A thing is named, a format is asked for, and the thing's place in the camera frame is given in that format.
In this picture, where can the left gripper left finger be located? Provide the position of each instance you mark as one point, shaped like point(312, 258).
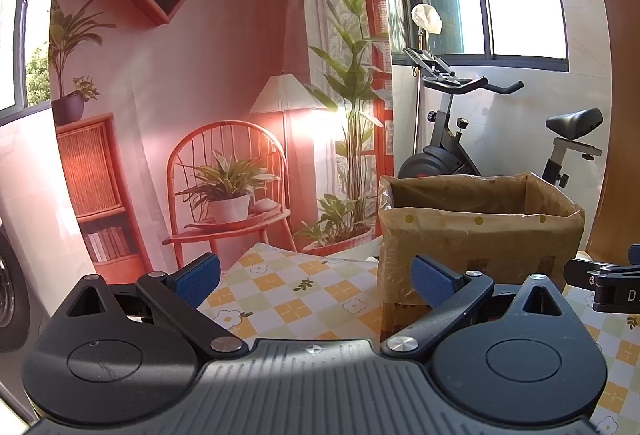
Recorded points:
point(174, 300)

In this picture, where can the black exercise bike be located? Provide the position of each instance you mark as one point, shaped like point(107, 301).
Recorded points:
point(494, 149)

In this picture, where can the printed room backdrop poster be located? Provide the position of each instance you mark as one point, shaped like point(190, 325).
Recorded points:
point(188, 126)

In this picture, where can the checkered floral tablecloth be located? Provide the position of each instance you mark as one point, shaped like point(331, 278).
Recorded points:
point(275, 293)

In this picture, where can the cardboard box with plastic liner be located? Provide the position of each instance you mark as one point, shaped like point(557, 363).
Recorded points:
point(505, 226)

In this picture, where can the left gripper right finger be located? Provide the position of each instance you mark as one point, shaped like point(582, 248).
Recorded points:
point(455, 300)

